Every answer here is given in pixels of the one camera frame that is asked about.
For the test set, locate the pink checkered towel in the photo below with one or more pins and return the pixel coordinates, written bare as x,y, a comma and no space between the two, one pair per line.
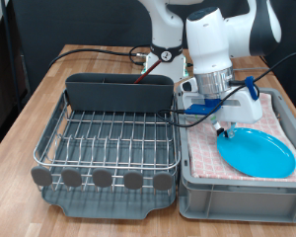
204,151

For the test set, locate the dark metal pole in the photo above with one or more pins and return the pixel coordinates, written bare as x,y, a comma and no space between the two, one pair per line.
9,42

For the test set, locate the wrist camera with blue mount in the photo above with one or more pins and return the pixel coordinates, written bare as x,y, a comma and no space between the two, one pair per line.
204,108

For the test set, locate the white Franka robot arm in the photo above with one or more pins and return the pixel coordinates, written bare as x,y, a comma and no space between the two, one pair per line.
207,42

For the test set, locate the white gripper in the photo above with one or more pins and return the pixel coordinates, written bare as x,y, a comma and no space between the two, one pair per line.
243,108

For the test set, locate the blue plate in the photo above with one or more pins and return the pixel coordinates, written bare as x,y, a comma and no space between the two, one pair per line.
256,154

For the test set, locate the dark grey cutlery holder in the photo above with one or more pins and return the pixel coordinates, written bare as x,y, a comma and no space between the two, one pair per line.
118,95

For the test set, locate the grey plastic drain tray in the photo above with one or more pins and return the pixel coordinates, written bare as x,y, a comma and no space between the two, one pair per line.
105,207

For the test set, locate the grey plastic crate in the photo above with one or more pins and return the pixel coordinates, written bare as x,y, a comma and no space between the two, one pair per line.
240,200

